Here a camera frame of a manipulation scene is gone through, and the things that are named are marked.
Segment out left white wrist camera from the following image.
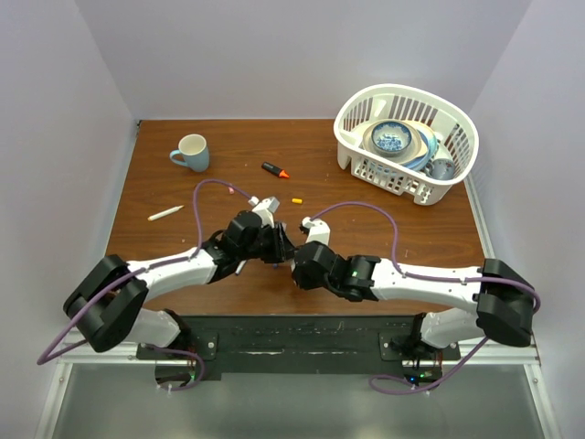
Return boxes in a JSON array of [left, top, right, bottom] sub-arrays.
[[248, 197, 280, 228]]

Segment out black orange highlighter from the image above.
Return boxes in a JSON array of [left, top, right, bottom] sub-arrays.
[[261, 162, 290, 178]]

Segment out grey cup in basket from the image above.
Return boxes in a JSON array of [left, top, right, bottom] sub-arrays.
[[425, 158, 455, 181]]

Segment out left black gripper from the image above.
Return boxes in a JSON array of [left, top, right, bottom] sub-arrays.
[[238, 221, 296, 263]]

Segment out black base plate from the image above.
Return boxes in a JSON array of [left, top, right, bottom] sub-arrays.
[[136, 314, 463, 383]]

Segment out blue patterned bowl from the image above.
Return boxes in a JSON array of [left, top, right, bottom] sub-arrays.
[[370, 120, 412, 156]]

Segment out white plastic dish basket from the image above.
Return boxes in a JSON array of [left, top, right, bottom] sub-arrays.
[[334, 84, 479, 206]]

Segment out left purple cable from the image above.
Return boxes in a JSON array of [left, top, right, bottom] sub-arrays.
[[36, 178, 257, 366]]

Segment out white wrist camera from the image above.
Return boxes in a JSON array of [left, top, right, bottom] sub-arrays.
[[300, 217, 331, 245], [248, 197, 280, 228]]

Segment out white yellow pen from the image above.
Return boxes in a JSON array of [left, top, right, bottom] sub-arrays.
[[147, 205, 185, 221]]

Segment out light blue mug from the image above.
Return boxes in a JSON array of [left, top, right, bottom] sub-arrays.
[[169, 134, 210, 173]]

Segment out stacked plates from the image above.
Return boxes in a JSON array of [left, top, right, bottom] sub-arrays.
[[362, 119, 438, 171]]

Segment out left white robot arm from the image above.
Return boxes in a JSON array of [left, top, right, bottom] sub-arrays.
[[63, 210, 296, 352]]

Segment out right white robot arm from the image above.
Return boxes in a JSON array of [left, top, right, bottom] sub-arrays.
[[292, 241, 537, 359]]

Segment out grey pen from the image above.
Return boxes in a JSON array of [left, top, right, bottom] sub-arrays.
[[234, 261, 247, 275]]

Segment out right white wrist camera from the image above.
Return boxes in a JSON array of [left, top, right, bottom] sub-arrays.
[[300, 217, 331, 245]]

